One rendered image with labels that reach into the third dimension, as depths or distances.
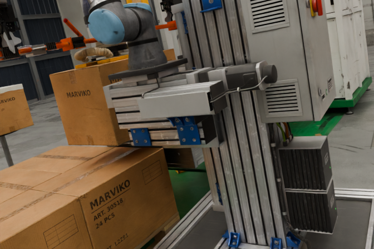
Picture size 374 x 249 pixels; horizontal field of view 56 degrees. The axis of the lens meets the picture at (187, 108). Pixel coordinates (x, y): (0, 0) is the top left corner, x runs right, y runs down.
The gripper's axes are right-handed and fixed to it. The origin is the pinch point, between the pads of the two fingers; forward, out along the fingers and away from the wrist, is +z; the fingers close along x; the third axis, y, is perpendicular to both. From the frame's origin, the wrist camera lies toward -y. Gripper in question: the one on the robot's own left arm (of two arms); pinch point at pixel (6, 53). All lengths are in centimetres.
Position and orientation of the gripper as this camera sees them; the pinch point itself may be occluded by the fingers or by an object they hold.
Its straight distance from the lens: 171.3
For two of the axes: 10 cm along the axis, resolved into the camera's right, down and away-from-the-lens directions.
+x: -8.1, 0.4, 5.9
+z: 1.8, 9.7, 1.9
